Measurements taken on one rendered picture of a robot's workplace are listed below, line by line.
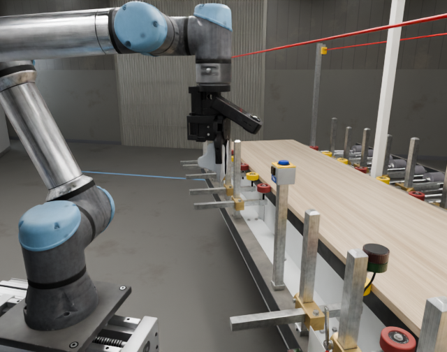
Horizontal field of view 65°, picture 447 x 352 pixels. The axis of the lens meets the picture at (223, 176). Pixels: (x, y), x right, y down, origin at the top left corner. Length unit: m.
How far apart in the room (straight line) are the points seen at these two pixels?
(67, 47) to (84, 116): 7.86
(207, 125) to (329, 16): 6.40
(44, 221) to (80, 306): 0.20
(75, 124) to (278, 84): 4.60
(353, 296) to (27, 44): 0.86
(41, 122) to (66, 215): 0.23
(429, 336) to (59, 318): 0.69
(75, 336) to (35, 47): 0.55
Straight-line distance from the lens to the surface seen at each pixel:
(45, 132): 0.89
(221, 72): 0.74
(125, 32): 0.62
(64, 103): 8.78
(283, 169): 1.27
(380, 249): 0.93
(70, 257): 0.80
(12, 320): 0.92
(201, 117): 0.75
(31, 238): 0.78
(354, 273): 0.91
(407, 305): 1.20
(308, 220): 1.10
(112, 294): 0.91
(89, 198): 0.89
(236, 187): 2.06
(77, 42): 0.68
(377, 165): 2.50
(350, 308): 0.96
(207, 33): 0.74
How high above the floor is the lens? 1.54
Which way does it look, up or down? 16 degrees down
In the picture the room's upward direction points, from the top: straight up
